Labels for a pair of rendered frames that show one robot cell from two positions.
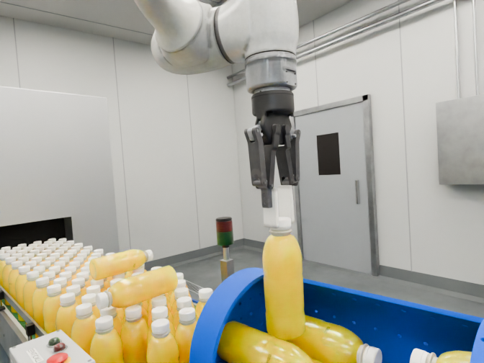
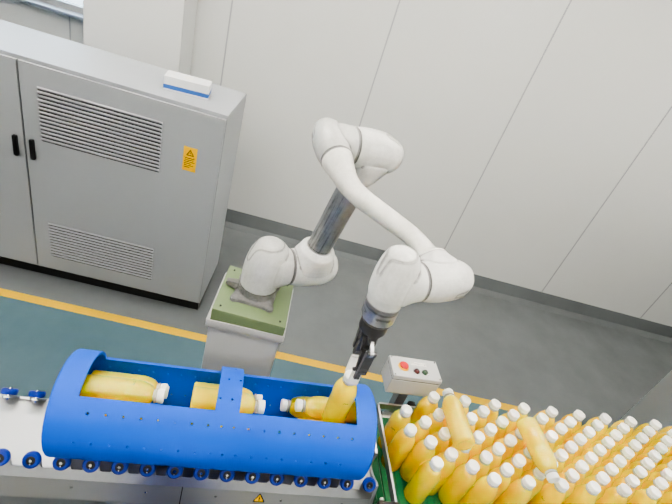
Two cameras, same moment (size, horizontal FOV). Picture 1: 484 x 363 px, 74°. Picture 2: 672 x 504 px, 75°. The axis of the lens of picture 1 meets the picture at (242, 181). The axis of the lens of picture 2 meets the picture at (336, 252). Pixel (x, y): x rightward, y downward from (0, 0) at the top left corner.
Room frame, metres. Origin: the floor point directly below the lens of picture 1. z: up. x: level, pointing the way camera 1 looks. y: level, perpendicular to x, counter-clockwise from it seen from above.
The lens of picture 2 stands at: (0.90, -0.91, 2.28)
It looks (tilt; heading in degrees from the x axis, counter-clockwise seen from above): 32 degrees down; 121
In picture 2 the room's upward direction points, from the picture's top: 19 degrees clockwise
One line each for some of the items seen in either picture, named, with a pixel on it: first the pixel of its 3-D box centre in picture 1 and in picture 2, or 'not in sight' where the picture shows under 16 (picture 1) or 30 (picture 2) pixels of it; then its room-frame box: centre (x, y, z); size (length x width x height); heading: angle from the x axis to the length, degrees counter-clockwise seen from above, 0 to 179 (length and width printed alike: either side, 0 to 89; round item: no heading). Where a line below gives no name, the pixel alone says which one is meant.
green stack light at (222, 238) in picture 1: (225, 237); not in sight; (1.22, 0.08, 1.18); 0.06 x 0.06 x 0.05
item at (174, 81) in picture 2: not in sight; (188, 84); (-1.27, 0.62, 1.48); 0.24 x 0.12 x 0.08; 47
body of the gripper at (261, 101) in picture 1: (273, 119); (371, 330); (0.58, -0.06, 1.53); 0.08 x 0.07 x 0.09; 136
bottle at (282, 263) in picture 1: (283, 279); (341, 399); (0.58, -0.06, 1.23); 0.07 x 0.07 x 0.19
